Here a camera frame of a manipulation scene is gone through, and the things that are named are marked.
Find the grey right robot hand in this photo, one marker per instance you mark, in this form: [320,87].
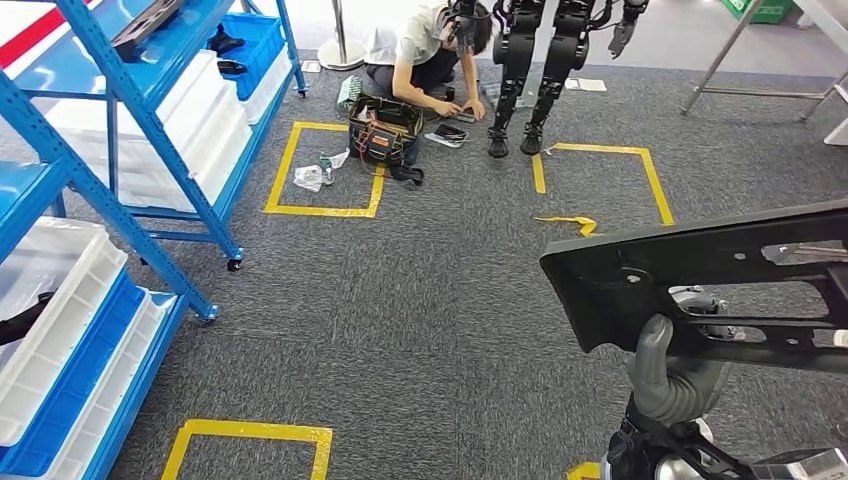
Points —
[669,397]

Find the long black plastic car part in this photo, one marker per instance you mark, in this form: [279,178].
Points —
[596,298]

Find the small black part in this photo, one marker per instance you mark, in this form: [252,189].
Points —
[225,41]
[232,67]

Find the blue metal shelf rack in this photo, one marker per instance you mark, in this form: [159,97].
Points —
[132,225]
[142,111]

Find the black curved part in bin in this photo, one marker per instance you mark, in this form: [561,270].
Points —
[20,324]

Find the yellow floor tape square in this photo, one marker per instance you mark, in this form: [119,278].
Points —
[278,166]
[656,192]
[586,473]

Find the loose yellow tape strip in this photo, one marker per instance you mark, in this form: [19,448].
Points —
[563,220]

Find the white paper sheet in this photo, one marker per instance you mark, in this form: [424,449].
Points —
[586,85]

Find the black device on paper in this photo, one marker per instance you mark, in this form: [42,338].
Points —
[449,134]

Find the black humanoid robot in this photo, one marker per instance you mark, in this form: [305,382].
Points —
[513,53]

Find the black tool bag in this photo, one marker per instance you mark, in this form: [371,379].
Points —
[384,142]

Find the green plastic crate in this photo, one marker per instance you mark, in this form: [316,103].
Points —
[755,10]

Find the crumpled clear plastic bag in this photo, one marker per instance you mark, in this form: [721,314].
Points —
[308,179]

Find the person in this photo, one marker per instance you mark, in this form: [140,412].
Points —
[411,40]

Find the green circuit board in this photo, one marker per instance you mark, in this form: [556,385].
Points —
[349,89]

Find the small white packet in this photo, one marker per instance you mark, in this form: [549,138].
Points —
[311,66]

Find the white plastic bin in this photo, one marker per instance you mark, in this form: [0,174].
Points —
[60,331]
[218,159]
[272,93]
[192,86]
[126,371]

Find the blue plastic bin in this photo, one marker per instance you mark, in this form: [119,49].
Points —
[262,46]
[86,378]

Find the red barrier belt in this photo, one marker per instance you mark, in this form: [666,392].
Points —
[30,36]

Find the silver stanchion post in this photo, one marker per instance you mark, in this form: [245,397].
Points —
[341,53]

